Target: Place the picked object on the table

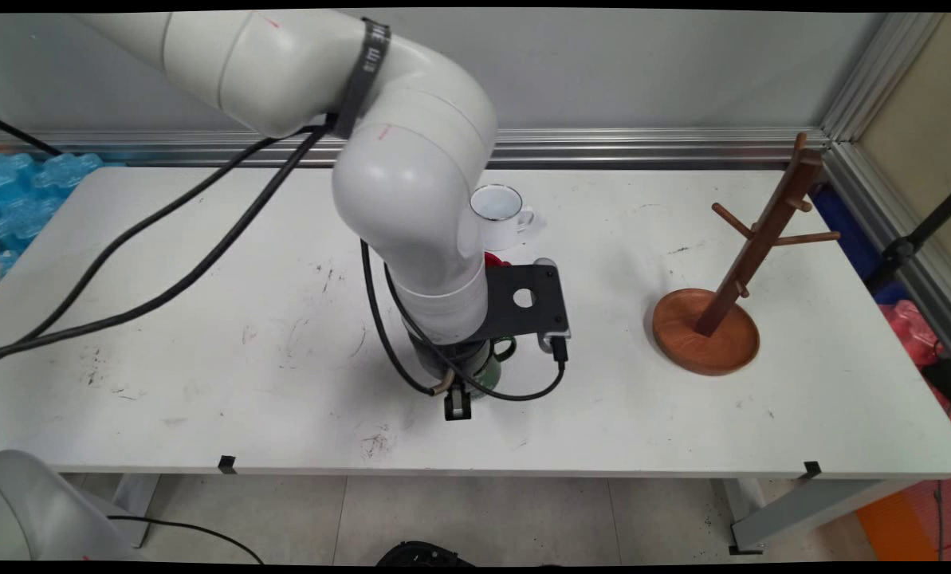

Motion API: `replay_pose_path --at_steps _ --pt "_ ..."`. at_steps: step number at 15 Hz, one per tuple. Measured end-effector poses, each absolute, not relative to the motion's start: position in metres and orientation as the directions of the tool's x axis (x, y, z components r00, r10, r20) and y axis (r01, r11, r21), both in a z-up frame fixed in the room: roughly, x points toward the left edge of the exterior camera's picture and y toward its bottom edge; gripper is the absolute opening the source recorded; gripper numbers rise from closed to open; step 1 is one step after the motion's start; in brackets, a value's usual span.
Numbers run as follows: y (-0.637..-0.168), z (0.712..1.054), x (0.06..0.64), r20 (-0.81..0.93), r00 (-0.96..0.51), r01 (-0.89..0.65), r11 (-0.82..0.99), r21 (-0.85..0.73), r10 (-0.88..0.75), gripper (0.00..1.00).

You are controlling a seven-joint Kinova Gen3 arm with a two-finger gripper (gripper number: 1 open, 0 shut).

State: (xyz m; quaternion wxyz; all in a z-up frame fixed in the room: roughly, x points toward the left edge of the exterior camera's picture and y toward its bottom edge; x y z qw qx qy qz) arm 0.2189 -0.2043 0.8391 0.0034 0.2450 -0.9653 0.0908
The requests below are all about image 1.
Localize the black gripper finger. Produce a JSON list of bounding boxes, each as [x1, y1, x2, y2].
[[443, 383, 474, 422]]

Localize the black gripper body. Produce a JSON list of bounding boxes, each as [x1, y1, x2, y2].
[[407, 335, 497, 394]]

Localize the green enamel mug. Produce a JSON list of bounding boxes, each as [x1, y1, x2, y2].
[[466, 336, 517, 399]]

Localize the black round floor object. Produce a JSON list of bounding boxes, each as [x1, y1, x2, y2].
[[375, 541, 476, 567]]

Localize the white enamel mug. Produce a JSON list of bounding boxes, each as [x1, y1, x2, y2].
[[469, 184, 536, 252]]

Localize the brown wooden mug tree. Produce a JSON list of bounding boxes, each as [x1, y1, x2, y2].
[[652, 132, 841, 377]]

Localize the grey table leg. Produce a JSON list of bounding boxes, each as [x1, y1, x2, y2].
[[714, 477, 918, 556], [108, 474, 161, 549]]

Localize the dark blue foam sheet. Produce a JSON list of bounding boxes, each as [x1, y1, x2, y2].
[[811, 185, 910, 305]]

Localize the light blue foam sheet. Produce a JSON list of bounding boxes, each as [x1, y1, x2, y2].
[[0, 151, 103, 276]]

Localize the orange box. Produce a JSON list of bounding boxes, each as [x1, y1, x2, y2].
[[854, 490, 942, 563]]

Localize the black tripod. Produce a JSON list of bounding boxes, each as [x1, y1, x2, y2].
[[864, 182, 951, 294]]

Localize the black floor device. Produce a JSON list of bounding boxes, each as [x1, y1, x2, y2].
[[922, 357, 951, 409]]

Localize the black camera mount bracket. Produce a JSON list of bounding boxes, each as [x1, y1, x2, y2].
[[483, 261, 570, 342]]

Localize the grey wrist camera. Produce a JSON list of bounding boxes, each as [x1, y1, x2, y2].
[[532, 257, 573, 356]]

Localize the black camera usb cable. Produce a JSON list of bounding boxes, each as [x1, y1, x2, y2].
[[0, 116, 570, 402]]

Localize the long aluminium rail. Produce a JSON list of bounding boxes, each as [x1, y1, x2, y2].
[[0, 128, 831, 170]]

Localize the black strap on arm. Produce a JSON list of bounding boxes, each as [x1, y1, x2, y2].
[[336, 20, 391, 140]]

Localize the black floor cable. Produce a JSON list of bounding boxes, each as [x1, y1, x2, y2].
[[108, 513, 265, 565]]

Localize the aluminium corner frame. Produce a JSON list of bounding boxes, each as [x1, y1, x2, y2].
[[822, 12, 951, 368]]

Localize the thin black cable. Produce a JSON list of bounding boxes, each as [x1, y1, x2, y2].
[[932, 478, 946, 559]]

